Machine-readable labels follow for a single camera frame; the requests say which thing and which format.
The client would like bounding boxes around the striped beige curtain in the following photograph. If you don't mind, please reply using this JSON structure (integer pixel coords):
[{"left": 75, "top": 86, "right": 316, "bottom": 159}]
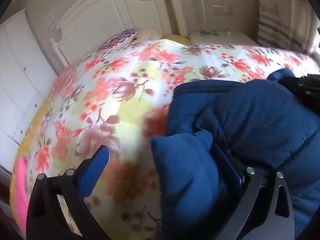
[{"left": 257, "top": 0, "right": 318, "bottom": 53}]

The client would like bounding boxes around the yellow pillow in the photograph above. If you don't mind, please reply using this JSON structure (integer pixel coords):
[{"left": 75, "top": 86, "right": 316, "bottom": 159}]
[{"left": 164, "top": 34, "right": 191, "bottom": 46}]

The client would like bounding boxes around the patterned blue red pillow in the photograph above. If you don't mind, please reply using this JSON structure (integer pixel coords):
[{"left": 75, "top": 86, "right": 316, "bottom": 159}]
[{"left": 97, "top": 29, "right": 138, "bottom": 52}]

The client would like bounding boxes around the white wardrobe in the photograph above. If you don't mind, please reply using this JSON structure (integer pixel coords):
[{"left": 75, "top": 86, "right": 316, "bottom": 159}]
[{"left": 0, "top": 7, "right": 58, "bottom": 174}]

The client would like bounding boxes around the white cable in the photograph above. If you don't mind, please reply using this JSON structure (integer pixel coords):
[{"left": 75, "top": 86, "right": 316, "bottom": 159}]
[{"left": 196, "top": 0, "right": 218, "bottom": 36}]

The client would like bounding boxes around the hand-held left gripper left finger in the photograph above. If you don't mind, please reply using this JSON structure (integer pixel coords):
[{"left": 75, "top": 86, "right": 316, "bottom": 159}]
[{"left": 26, "top": 145, "right": 112, "bottom": 240}]

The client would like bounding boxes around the pink cloth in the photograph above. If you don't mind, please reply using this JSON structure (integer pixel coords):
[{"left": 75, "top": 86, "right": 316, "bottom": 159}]
[{"left": 13, "top": 157, "right": 30, "bottom": 234}]

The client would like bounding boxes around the white wall socket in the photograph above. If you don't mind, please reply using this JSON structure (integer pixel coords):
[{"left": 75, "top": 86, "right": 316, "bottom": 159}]
[{"left": 212, "top": 5, "right": 232, "bottom": 16}]

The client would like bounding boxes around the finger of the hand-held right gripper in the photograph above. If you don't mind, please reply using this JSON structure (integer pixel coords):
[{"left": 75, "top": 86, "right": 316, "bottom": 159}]
[{"left": 278, "top": 76, "right": 303, "bottom": 93}]

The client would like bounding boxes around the peach pillow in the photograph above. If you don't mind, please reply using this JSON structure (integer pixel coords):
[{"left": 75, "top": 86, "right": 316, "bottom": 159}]
[{"left": 136, "top": 29, "right": 163, "bottom": 41}]

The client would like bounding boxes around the white bed headboard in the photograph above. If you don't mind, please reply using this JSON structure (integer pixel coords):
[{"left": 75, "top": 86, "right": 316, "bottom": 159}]
[{"left": 49, "top": 0, "right": 188, "bottom": 68}]

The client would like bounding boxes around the white nightstand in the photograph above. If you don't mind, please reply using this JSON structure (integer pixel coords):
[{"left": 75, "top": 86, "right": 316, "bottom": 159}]
[{"left": 188, "top": 31, "right": 258, "bottom": 46}]

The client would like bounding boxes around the floral quilt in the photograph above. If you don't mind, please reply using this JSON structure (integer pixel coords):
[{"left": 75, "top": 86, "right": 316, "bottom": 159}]
[{"left": 10, "top": 39, "right": 320, "bottom": 240}]

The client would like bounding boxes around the blue padded jacket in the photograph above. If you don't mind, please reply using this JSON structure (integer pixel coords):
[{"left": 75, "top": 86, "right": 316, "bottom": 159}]
[{"left": 151, "top": 67, "right": 320, "bottom": 240}]

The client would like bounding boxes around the yellow bedsheet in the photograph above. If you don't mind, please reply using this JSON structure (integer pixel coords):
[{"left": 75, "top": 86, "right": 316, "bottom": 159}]
[{"left": 9, "top": 97, "right": 52, "bottom": 205}]

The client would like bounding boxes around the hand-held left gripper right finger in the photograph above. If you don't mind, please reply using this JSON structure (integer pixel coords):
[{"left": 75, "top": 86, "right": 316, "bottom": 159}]
[{"left": 211, "top": 142, "right": 296, "bottom": 240}]

